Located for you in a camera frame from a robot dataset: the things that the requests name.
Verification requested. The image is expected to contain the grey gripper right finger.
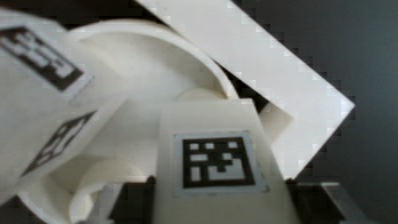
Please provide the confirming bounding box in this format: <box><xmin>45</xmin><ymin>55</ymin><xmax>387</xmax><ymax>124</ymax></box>
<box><xmin>284</xmin><ymin>179</ymin><xmax>380</xmax><ymax>224</ymax></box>

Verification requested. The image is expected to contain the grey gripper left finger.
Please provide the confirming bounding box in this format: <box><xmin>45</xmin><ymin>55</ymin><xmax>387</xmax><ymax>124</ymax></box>
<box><xmin>76</xmin><ymin>176</ymin><xmax>157</xmax><ymax>224</ymax></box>

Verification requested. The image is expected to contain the white stool leg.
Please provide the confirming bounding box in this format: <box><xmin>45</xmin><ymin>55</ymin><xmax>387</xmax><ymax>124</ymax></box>
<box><xmin>154</xmin><ymin>89</ymin><xmax>300</xmax><ymax>224</ymax></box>
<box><xmin>0</xmin><ymin>7</ymin><xmax>127</xmax><ymax>204</ymax></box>

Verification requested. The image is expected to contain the white right fence bar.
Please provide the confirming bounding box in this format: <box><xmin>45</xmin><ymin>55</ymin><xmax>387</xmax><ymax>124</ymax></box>
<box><xmin>259</xmin><ymin>96</ymin><xmax>355</xmax><ymax>179</ymax></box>

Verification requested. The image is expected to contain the white fence bar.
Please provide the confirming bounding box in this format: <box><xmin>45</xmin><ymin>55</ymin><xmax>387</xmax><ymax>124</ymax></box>
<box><xmin>259</xmin><ymin>96</ymin><xmax>355</xmax><ymax>179</ymax></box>
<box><xmin>136</xmin><ymin>0</ymin><xmax>353</xmax><ymax>111</ymax></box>

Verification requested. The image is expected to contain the white front fence bar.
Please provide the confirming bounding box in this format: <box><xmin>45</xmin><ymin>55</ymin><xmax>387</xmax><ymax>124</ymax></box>
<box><xmin>136</xmin><ymin>0</ymin><xmax>353</xmax><ymax>111</ymax></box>

